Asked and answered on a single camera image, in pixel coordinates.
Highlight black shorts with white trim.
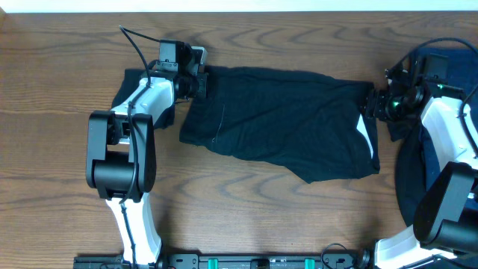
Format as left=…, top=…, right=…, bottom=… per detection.
left=179, top=66, right=380, bottom=183

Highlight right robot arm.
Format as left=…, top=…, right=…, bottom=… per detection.
left=356, top=67, right=477, bottom=268

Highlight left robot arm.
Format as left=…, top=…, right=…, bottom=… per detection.
left=74, top=40, right=207, bottom=268

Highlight small folded black garment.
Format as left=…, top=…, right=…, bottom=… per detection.
left=111, top=69, right=175, bottom=129

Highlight black garment under pile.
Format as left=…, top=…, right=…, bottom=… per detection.
left=394, top=123, right=426, bottom=226

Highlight navy blue garment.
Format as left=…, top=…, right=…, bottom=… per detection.
left=410, top=48, right=477, bottom=185

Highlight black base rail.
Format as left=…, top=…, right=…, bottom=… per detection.
left=73, top=250, right=374, bottom=269

